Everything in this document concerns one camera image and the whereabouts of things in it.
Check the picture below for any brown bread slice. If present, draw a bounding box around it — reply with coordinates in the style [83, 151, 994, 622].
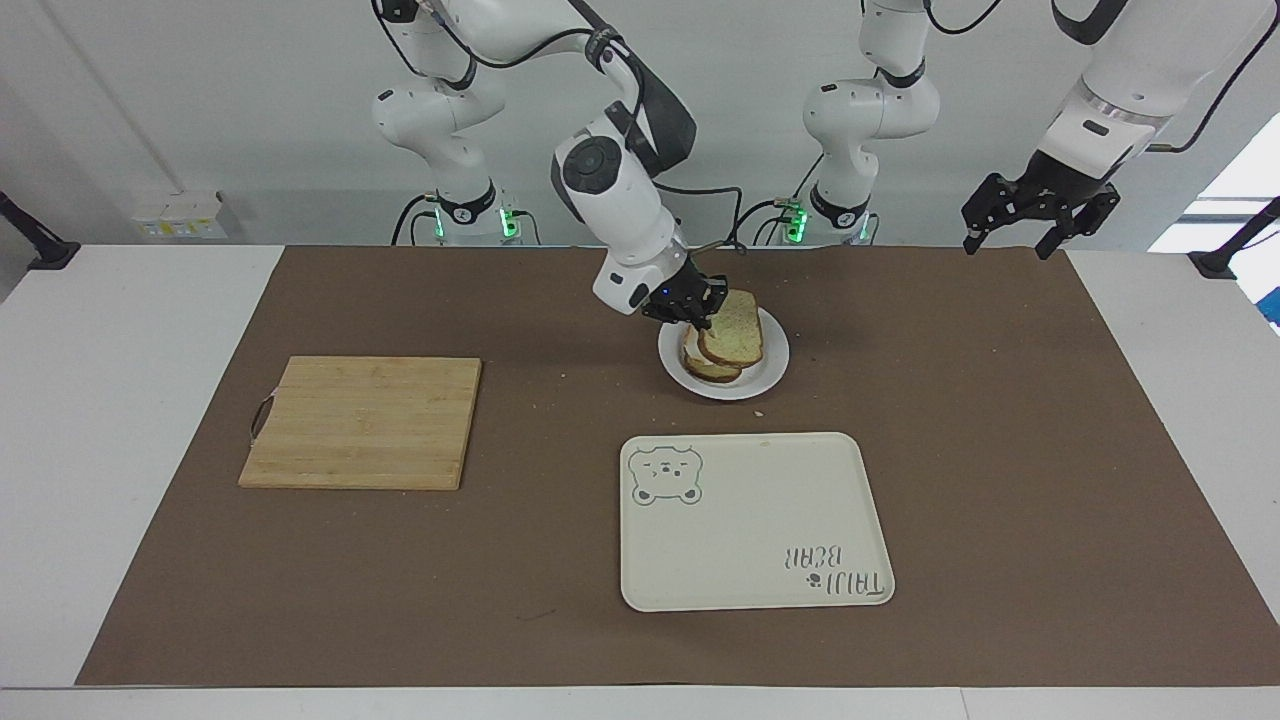
[697, 289, 767, 369]

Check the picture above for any round white plate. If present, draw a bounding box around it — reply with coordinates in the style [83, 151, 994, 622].
[657, 305, 791, 402]

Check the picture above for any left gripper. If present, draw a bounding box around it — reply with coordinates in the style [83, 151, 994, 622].
[961, 149, 1122, 262]

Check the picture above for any cream tray with bear print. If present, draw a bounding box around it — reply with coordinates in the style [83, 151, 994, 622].
[619, 431, 897, 613]

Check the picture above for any white wall power socket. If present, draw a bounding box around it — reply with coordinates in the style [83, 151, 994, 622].
[130, 191, 229, 242]

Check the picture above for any black cable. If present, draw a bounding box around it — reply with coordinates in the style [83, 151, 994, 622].
[1148, 30, 1280, 156]
[922, 0, 1003, 37]
[425, 0, 621, 72]
[655, 183, 749, 257]
[735, 196, 803, 247]
[390, 194, 442, 247]

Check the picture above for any sandwich base with bread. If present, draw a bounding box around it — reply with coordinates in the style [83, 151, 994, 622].
[680, 328, 744, 385]

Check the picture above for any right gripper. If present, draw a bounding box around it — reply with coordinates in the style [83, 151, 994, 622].
[642, 255, 731, 332]

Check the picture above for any black stand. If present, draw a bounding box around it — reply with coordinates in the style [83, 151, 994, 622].
[0, 190, 82, 272]
[1187, 196, 1280, 280]

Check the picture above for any wooden cutting board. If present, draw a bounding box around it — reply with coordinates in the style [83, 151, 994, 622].
[238, 356, 483, 492]

